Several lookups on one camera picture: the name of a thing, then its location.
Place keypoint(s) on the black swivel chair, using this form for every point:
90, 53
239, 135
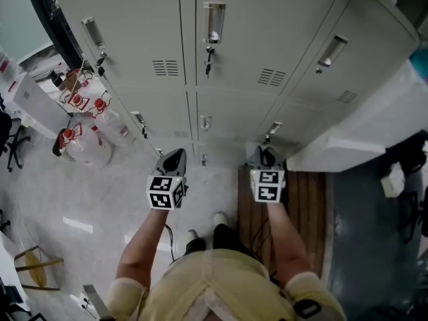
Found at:
413, 186

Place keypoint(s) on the person's left forearm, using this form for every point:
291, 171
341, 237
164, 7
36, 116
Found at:
142, 242

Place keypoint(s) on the yellow wooden stool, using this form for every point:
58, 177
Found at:
35, 267

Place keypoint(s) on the black door frame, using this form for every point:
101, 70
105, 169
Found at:
57, 25

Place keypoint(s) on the person's dark trousers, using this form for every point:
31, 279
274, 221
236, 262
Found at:
227, 237

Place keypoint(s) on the dark drinking flask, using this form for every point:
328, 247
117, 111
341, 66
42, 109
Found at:
55, 79

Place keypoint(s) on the black office chair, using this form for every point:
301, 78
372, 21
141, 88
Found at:
13, 145

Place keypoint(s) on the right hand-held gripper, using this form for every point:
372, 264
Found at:
267, 186

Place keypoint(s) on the white paper box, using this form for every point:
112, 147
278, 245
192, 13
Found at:
393, 181

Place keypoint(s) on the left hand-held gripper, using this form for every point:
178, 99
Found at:
164, 192

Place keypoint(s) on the black locker key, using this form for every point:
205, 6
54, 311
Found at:
144, 131
100, 68
208, 66

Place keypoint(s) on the brown wooden floor mat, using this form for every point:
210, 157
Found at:
307, 212

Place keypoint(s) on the person's pale yellow shirt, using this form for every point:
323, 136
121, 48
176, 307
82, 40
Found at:
217, 286

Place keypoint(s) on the row of grey locker doors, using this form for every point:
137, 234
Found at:
150, 22

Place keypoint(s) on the white side unit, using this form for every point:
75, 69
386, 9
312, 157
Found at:
368, 129

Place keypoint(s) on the person's white shoe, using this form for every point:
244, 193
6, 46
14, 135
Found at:
193, 235
219, 218

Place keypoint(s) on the person's right forearm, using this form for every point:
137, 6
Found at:
287, 239

